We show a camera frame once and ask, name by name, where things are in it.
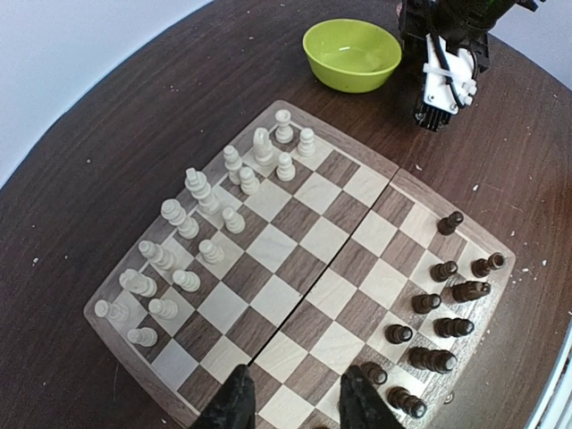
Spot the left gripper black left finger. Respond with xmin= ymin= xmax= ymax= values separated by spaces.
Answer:
xmin=194 ymin=364 xmax=256 ymax=429

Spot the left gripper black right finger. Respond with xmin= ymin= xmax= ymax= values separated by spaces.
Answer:
xmin=339 ymin=365 xmax=404 ymax=429

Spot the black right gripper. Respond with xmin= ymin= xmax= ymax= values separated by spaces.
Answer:
xmin=398 ymin=0 xmax=536 ymax=72

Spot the dark pawn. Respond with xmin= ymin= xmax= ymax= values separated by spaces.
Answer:
xmin=361 ymin=361 xmax=388 ymax=386

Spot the dark queen chess piece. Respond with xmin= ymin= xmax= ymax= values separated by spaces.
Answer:
xmin=408 ymin=347 xmax=458 ymax=374

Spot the dark king chess piece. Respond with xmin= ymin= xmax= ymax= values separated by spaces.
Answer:
xmin=433 ymin=317 xmax=475 ymax=338

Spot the dark knight chess piece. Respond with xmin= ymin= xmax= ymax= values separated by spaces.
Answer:
xmin=451 ymin=281 xmax=492 ymax=303

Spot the dark pawn chess piece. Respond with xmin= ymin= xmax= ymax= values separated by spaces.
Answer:
xmin=430 ymin=261 xmax=458 ymax=282

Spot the wooden chess board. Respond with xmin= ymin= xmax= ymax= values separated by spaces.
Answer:
xmin=95 ymin=109 xmax=515 ymax=428

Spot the dark pawn right board edge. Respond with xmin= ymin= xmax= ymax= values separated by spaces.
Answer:
xmin=437 ymin=211 xmax=464 ymax=236

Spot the row of white chess pieces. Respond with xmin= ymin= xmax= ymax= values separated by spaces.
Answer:
xmin=84 ymin=100 xmax=319 ymax=354

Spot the dark pawn rank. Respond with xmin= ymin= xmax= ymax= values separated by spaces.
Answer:
xmin=411 ymin=294 xmax=442 ymax=315
xmin=384 ymin=324 xmax=413 ymax=345

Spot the lime green bowl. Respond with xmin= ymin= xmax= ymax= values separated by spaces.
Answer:
xmin=302 ymin=19 xmax=402 ymax=94

